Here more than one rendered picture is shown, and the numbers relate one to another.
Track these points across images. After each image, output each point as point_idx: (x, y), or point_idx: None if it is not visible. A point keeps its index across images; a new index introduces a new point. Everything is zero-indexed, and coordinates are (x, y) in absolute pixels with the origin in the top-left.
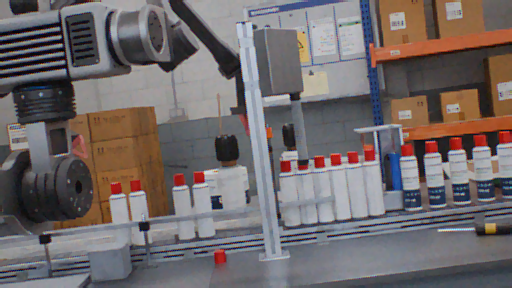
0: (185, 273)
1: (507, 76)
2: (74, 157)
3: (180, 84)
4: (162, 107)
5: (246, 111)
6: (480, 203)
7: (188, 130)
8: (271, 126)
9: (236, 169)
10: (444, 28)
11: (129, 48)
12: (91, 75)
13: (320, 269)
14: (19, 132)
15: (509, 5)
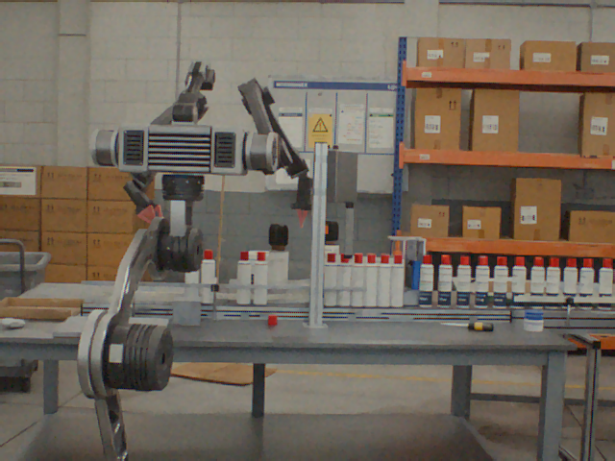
0: (247, 327)
1: (531, 201)
2: (198, 229)
3: None
4: None
5: None
6: (476, 308)
7: None
8: (278, 211)
9: (284, 254)
10: (478, 140)
11: (256, 160)
12: (226, 175)
13: (354, 336)
14: (9, 176)
15: (547, 127)
